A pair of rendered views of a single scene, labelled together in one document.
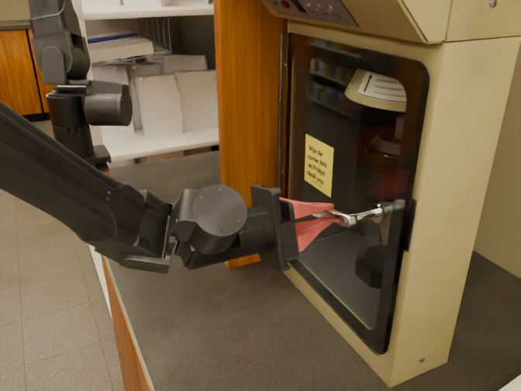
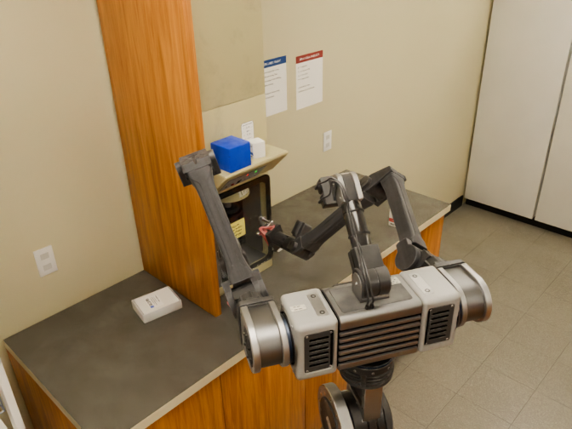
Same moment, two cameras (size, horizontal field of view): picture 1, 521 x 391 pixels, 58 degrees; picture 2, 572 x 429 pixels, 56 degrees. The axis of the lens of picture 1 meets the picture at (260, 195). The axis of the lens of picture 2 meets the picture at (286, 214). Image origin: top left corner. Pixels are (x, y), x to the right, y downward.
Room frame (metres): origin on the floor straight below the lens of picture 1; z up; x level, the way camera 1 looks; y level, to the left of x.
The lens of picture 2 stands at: (1.09, 1.72, 2.27)
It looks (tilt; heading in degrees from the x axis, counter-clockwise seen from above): 28 degrees down; 250
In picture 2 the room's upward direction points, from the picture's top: 1 degrees counter-clockwise
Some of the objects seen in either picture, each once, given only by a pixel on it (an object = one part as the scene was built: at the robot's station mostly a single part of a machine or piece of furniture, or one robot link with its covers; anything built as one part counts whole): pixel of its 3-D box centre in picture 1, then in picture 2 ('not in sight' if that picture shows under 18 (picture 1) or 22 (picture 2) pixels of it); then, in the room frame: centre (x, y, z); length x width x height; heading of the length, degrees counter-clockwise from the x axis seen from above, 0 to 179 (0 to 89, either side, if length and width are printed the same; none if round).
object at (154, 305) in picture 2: not in sight; (157, 304); (1.00, -0.07, 0.96); 0.16 x 0.12 x 0.04; 15
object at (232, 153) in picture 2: not in sight; (231, 153); (0.67, -0.03, 1.56); 0.10 x 0.10 x 0.09; 26
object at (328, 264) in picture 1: (332, 187); (243, 231); (0.62, -0.10, 1.19); 0.30 x 0.01 x 0.40; 25
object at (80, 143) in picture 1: (74, 144); not in sight; (0.75, 0.31, 1.21); 0.10 x 0.07 x 0.07; 117
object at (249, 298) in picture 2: not in sight; (254, 312); (0.82, 0.72, 1.45); 0.09 x 0.08 x 0.12; 176
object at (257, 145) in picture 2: not in sight; (255, 148); (0.56, -0.08, 1.54); 0.05 x 0.05 x 0.06; 11
